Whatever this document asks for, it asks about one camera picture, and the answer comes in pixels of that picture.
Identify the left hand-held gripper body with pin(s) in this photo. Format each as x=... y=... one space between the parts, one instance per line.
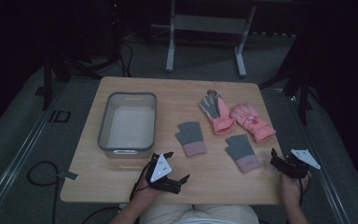
x=161 y=169

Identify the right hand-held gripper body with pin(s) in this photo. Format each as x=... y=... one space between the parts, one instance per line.
x=295 y=166

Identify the grey knit glove pink cuff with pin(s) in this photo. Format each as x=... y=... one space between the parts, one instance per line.
x=242 y=151
x=191 y=137

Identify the pink glove with cartoon print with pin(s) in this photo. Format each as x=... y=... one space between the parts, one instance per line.
x=251 y=121

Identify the grey plastic storage bin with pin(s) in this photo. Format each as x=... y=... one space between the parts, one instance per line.
x=130 y=124

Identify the pink glove with grey palm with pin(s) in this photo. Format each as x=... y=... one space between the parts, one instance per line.
x=219 y=116

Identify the person's right hand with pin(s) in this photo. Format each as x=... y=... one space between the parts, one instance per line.
x=293 y=189

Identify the person's left hand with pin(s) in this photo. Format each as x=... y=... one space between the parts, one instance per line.
x=146 y=194

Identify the person's beige trousers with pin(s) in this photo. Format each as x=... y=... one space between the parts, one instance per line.
x=199 y=214

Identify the black tripod stand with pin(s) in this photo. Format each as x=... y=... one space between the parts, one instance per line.
x=47 y=81
x=303 y=90

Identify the grey round table grommet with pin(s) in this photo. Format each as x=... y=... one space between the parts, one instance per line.
x=213 y=92

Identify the metal table clip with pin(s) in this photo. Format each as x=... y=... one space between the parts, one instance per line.
x=70 y=176

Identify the aluminium floor rail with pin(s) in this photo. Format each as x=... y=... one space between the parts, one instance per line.
x=12 y=168
x=331 y=194

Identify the white metal desk frame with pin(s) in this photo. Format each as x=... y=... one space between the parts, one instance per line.
x=209 y=24

